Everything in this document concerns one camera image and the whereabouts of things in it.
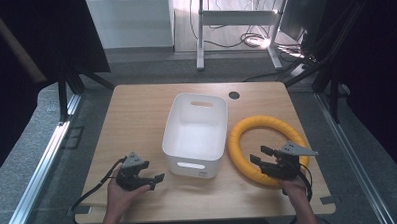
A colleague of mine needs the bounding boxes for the dark monitor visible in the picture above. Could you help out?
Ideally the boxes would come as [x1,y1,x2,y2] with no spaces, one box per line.
[278,0,309,43]

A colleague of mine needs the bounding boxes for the person's left hand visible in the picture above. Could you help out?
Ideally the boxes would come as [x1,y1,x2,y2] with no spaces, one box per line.
[105,175,153,218]

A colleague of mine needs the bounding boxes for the black floor cable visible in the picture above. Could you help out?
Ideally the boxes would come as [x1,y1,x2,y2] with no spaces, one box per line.
[241,70,288,83]

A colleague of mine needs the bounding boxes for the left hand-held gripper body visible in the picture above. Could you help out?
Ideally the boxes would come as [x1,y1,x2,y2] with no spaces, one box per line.
[114,151,156,193]

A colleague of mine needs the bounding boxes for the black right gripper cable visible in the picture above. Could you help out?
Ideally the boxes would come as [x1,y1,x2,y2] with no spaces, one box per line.
[279,163,315,224]

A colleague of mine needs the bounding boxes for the aluminium floor rail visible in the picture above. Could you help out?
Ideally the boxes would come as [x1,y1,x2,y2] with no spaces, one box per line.
[0,93,87,224]
[314,89,397,224]

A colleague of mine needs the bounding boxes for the black curtain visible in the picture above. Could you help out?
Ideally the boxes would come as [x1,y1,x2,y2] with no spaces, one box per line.
[0,0,116,183]
[311,0,397,177]

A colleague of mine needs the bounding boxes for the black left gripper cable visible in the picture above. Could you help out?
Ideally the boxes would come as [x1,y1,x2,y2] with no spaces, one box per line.
[68,156,130,224]

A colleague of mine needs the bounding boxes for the black tripod stand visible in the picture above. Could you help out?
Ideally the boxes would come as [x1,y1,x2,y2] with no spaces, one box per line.
[281,0,365,126]
[56,59,117,123]

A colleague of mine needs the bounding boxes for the yellow foam ring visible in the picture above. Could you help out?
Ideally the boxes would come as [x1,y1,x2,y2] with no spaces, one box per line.
[225,113,312,189]

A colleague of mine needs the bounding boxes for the coiled floor cables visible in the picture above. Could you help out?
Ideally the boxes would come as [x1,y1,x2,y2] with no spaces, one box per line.
[239,31,272,51]

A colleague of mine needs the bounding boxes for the person's right hand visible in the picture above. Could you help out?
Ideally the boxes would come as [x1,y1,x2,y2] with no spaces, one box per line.
[280,175,310,204]

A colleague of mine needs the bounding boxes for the white metal desk frame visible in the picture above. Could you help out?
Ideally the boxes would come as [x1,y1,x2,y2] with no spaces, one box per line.
[194,0,291,73]

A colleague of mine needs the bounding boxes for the tan bar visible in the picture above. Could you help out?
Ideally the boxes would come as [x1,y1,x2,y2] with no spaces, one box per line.
[0,0,48,87]

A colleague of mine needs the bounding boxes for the white plastic basket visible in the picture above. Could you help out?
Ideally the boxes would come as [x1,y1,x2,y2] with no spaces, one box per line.
[159,91,231,181]

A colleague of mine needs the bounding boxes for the white power strip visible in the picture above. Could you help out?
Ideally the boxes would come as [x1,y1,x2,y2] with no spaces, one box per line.
[289,62,309,79]

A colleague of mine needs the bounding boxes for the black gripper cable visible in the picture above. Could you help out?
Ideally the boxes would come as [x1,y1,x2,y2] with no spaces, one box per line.
[279,163,315,224]
[68,156,130,224]

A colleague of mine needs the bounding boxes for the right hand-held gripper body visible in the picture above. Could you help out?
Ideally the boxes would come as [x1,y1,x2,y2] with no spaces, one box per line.
[259,140,321,183]

